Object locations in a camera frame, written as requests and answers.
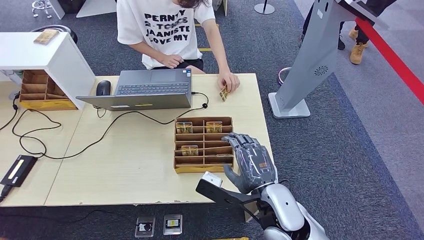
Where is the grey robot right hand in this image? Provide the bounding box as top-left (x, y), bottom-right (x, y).
top-left (221, 132), bottom-right (279, 195)

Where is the person's right hand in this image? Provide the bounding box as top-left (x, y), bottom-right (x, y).
top-left (158, 53), bottom-right (185, 69)

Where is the person's left hand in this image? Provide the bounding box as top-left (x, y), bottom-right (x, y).
top-left (217, 71), bottom-right (241, 94)

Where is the person's ID card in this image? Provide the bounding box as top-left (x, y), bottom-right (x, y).
top-left (218, 85), bottom-right (230, 103)

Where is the black computer mouse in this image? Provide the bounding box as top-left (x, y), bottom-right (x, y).
top-left (96, 79), bottom-right (113, 97)

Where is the person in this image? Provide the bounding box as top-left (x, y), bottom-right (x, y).
top-left (116, 0), bottom-right (241, 94)

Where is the wooden card organizer box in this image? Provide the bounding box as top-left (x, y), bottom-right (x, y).
top-left (173, 116), bottom-right (235, 174)
top-left (19, 69), bottom-right (79, 112)

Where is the autumn print card pack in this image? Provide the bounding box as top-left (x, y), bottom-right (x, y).
top-left (33, 29), bottom-right (61, 46)

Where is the grey laptop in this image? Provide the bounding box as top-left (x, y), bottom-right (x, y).
top-left (76, 68), bottom-right (194, 112)

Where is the round black base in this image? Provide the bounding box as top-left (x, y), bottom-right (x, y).
top-left (278, 66), bottom-right (292, 86)

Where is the pale wooden table leg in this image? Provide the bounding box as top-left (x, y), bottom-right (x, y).
top-left (244, 202), bottom-right (263, 223)

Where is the grey stanchion base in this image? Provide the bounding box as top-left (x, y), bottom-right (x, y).
top-left (254, 0), bottom-right (276, 15)

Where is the grey kiosk stand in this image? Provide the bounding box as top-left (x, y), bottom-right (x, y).
top-left (267, 0), bottom-right (398, 119)

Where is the white cabinet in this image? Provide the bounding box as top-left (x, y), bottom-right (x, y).
top-left (49, 0), bottom-right (117, 20)

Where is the silver floor socket yellow label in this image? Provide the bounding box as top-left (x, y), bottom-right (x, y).
top-left (162, 214), bottom-right (183, 236)

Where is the black round stool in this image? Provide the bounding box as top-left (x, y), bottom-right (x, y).
top-left (30, 24), bottom-right (79, 45)

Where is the silver floor socket black plug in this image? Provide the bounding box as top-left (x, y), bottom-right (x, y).
top-left (134, 216), bottom-right (156, 239)

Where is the bystander with tan boots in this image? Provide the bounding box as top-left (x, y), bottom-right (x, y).
top-left (348, 19), bottom-right (372, 65)

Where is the white desk shelf riser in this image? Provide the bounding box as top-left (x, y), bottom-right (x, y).
top-left (0, 31), bottom-right (97, 111)

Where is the chrome chair base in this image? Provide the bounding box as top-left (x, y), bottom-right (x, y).
top-left (31, 0), bottom-right (53, 19)

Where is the red barrier belt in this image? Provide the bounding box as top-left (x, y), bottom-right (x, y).
top-left (356, 17), bottom-right (424, 104)

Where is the black adapter with yellow label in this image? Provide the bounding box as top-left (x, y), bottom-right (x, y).
top-left (0, 154), bottom-right (38, 188)

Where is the black laptop power cable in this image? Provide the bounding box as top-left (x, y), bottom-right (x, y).
top-left (11, 91), bottom-right (210, 161)

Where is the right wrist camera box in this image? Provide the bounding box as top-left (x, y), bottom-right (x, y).
top-left (195, 171), bottom-right (263, 216)

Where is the black cable with plug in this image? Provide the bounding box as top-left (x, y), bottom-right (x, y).
top-left (0, 93), bottom-right (20, 132)

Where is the black adapter cable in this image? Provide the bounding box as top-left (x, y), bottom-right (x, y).
top-left (0, 185), bottom-right (13, 204)

